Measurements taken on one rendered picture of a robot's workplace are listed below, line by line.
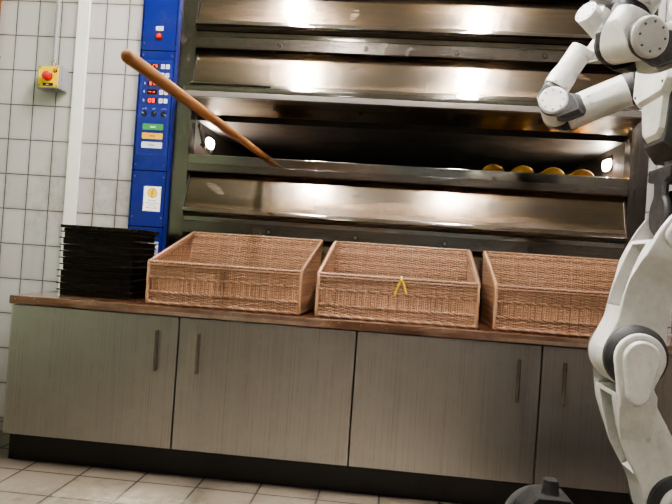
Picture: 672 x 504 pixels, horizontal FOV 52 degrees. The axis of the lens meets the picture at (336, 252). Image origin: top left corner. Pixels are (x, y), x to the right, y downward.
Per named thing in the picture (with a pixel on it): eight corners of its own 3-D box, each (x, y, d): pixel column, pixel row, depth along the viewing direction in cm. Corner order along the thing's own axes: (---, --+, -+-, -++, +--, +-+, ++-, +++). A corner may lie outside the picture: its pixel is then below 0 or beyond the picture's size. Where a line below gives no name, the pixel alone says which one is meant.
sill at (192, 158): (191, 165, 293) (192, 155, 293) (623, 189, 277) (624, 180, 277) (187, 163, 287) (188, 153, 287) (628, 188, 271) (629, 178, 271)
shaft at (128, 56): (131, 62, 144) (132, 48, 144) (118, 61, 144) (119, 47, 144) (276, 167, 314) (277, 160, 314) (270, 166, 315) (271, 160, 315)
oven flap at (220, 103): (181, 95, 273) (195, 114, 292) (644, 117, 256) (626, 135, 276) (182, 89, 273) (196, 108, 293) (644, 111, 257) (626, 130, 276)
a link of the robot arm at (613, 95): (552, 144, 195) (632, 113, 188) (548, 129, 183) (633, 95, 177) (538, 109, 198) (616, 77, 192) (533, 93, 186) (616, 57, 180)
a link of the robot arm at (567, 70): (566, 58, 196) (527, 115, 197) (564, 42, 187) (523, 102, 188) (599, 74, 192) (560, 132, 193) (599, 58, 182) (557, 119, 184)
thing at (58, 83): (44, 92, 293) (46, 68, 293) (67, 93, 292) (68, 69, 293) (35, 87, 286) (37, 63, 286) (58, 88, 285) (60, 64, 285)
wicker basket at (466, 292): (328, 307, 280) (332, 240, 280) (467, 318, 274) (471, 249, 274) (311, 316, 231) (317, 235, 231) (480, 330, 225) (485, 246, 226)
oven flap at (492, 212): (184, 214, 286) (192, 172, 293) (623, 243, 270) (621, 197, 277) (181, 210, 282) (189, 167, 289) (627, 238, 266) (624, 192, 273)
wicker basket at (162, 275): (187, 296, 285) (191, 230, 285) (320, 306, 279) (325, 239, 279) (141, 303, 237) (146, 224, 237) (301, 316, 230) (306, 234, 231)
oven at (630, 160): (227, 362, 478) (248, 63, 479) (533, 387, 459) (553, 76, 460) (115, 428, 288) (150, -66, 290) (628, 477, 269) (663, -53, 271)
